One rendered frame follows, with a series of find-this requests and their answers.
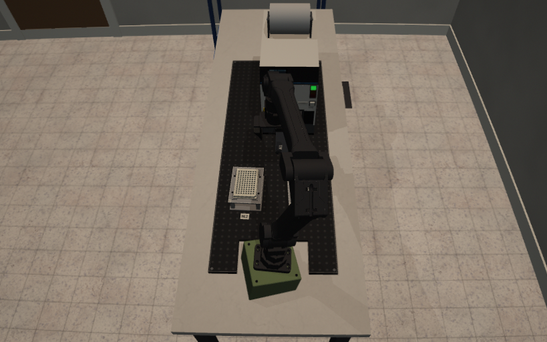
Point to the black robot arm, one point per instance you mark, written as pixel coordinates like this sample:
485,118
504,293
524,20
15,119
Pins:
303,166

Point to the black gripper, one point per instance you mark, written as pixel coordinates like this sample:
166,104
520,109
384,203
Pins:
271,121

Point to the grey horizontal roll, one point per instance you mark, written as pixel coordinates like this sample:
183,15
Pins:
290,18

